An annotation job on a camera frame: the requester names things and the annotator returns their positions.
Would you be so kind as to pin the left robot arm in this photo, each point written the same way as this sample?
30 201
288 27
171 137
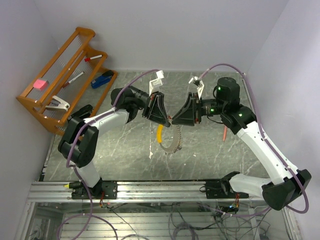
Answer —
79 141

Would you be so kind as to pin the white stapler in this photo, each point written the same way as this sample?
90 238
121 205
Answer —
57 104

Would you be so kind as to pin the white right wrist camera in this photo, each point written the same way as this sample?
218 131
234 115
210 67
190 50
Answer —
197 81

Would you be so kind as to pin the large keyring with yellow handle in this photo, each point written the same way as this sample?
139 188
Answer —
176 139

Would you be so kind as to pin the yellow tipped tool on rail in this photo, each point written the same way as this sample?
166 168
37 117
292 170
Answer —
73 185

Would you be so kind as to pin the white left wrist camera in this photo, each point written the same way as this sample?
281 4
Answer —
155 84

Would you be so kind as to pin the orange pencil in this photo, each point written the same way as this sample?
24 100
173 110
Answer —
225 133

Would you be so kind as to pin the black stapler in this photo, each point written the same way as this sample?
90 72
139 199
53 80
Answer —
82 113

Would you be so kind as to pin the pink eraser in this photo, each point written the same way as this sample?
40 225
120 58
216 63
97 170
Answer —
40 84

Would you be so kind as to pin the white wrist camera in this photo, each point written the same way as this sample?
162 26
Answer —
197 81
155 84

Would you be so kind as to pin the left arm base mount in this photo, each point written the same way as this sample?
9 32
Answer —
103 190

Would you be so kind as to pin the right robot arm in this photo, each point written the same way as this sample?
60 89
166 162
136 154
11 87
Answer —
285 182

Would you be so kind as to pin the blue stapler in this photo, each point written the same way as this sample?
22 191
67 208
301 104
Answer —
102 79

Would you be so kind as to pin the brown tipped marker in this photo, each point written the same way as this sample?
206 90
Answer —
73 79

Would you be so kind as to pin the orange wooden rack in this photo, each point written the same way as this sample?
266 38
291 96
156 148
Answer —
67 62

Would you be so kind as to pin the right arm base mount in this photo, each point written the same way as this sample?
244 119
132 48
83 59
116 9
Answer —
220 188

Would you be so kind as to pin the red capped marker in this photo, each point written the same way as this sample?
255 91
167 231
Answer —
92 58

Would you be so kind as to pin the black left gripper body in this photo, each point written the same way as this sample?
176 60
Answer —
152 103

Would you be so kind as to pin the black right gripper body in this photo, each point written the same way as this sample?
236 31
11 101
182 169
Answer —
195 113

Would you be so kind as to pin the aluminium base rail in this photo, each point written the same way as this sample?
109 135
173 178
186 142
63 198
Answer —
129 192

